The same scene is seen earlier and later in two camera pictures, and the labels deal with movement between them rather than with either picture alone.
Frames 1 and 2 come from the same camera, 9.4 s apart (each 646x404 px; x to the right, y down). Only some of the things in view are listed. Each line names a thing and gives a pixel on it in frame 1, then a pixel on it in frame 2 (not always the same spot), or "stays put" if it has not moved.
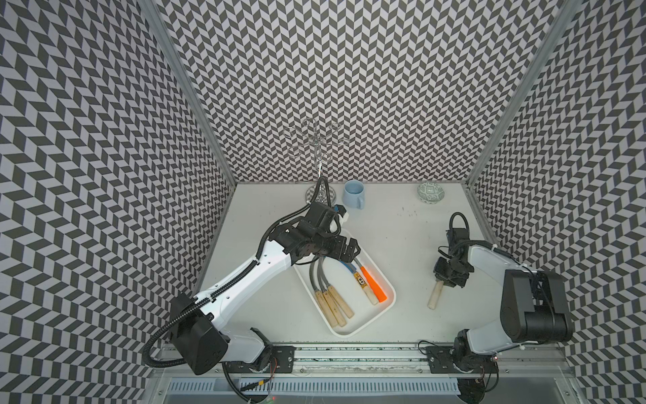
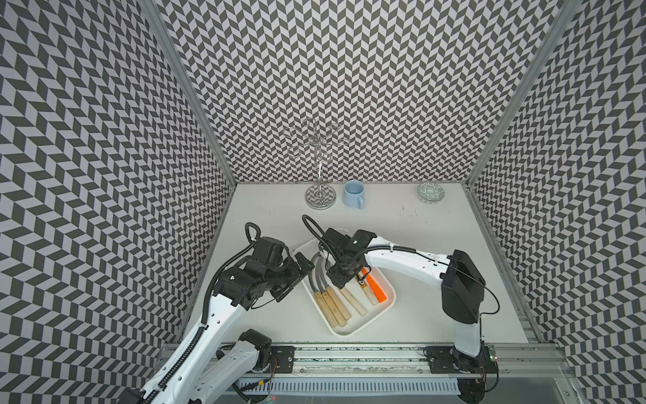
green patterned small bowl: [431, 193] stays put
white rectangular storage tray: [346, 285] stays put
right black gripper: [441, 275] → [337, 279]
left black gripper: [349, 254] → [288, 263]
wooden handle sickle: [347, 310] stays put
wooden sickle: [436, 295] → [354, 302]
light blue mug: [354, 194] stays put
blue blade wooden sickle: [352, 268] stays put
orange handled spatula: [378, 292] stays put
